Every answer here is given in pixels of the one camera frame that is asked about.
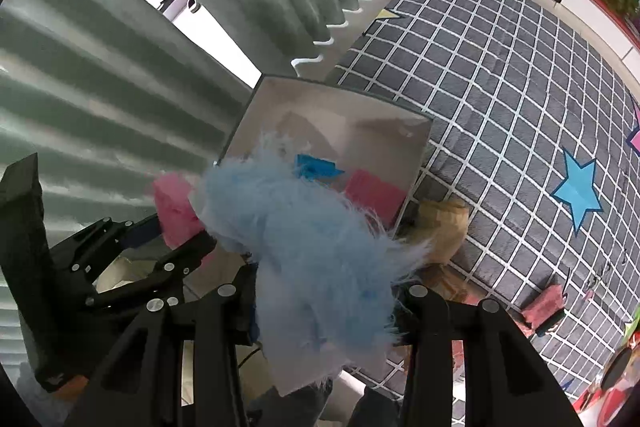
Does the red toy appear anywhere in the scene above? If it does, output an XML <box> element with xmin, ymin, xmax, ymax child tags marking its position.
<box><xmin>572</xmin><ymin>307</ymin><xmax>640</xmax><ymax>427</ymax></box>

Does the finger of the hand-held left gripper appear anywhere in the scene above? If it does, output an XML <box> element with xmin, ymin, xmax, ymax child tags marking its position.
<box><xmin>50</xmin><ymin>214</ymin><xmax>166</xmax><ymax>278</ymax></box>
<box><xmin>87</xmin><ymin>232</ymin><xmax>217</xmax><ymax>310</ymax></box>

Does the pink sponge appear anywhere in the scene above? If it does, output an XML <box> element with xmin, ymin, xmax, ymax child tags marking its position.
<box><xmin>152</xmin><ymin>174</ymin><xmax>206</xmax><ymax>250</ymax></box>
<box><xmin>345</xmin><ymin>169</ymin><xmax>408</xmax><ymax>228</ymax></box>

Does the blue fluffy cloth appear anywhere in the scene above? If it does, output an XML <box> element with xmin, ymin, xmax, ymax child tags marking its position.
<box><xmin>192</xmin><ymin>134</ymin><xmax>433</xmax><ymax>398</ymax></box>

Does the pale green curtain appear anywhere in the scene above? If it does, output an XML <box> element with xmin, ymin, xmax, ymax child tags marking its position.
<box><xmin>0</xmin><ymin>0</ymin><xmax>406</xmax><ymax>358</ymax></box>

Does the pink sponge block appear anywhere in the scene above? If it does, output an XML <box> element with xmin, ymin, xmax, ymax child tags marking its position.
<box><xmin>520</xmin><ymin>284</ymin><xmax>568</xmax><ymax>338</ymax></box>

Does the grey cardboard box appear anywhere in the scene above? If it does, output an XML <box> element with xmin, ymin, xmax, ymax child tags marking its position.
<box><xmin>215</xmin><ymin>74</ymin><xmax>433</xmax><ymax>240</ymax></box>

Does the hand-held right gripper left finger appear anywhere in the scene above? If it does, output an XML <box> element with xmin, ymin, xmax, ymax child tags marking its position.
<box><xmin>65</xmin><ymin>264</ymin><xmax>261</xmax><ymax>427</ymax></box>

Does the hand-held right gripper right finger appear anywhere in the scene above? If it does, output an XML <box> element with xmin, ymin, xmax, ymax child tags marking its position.
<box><xmin>395</xmin><ymin>284</ymin><xmax>583</xmax><ymax>427</ymax></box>

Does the grey checked star mat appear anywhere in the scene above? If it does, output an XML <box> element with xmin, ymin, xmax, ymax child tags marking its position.
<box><xmin>325</xmin><ymin>0</ymin><xmax>640</xmax><ymax>427</ymax></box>

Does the blue block in box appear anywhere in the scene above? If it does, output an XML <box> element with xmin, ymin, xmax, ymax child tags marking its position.
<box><xmin>295</xmin><ymin>153</ymin><xmax>346</xmax><ymax>182</ymax></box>

